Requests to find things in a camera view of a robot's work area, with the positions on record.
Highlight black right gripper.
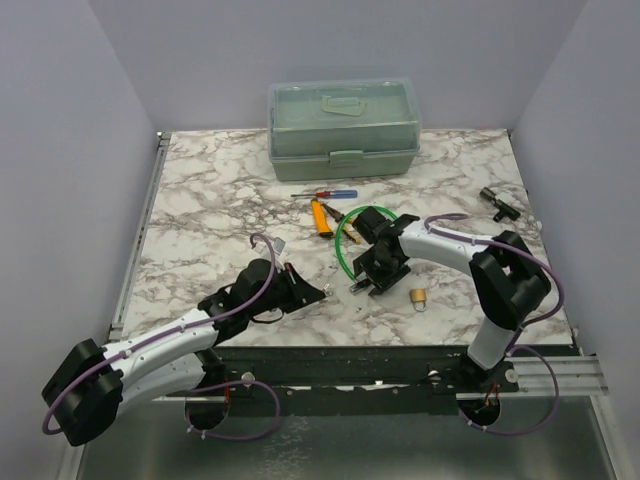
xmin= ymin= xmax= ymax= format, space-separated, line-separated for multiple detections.
xmin=354 ymin=247 xmax=411 ymax=296

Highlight green cable lock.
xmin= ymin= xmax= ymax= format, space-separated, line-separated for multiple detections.
xmin=333 ymin=204 xmax=399 ymax=296

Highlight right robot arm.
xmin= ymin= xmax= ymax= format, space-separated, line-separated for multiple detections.
xmin=353 ymin=207 xmax=551 ymax=392

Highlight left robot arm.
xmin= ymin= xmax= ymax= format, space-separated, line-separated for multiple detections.
xmin=42 ymin=259 xmax=326 ymax=446

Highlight orange utility knife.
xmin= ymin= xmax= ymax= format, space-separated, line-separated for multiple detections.
xmin=310 ymin=199 xmax=333 ymax=239

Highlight blue red screwdriver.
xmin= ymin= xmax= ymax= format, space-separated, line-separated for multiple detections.
xmin=291 ymin=189 xmax=358 ymax=199

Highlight brass padlock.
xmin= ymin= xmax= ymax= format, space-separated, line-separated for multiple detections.
xmin=409 ymin=289 xmax=427 ymax=312

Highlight green plastic toolbox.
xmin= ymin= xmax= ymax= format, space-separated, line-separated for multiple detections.
xmin=268 ymin=78 xmax=422 ymax=182

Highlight black small tool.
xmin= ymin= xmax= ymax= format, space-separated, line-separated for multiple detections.
xmin=479 ymin=187 xmax=521 ymax=223

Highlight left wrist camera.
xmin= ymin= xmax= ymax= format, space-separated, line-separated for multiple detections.
xmin=272 ymin=237 xmax=286 ymax=255

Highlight yellow handled pliers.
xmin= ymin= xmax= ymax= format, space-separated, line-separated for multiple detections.
xmin=321 ymin=203 xmax=364 ymax=245

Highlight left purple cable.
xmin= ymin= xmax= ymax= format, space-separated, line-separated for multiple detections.
xmin=42 ymin=232 xmax=282 ymax=442

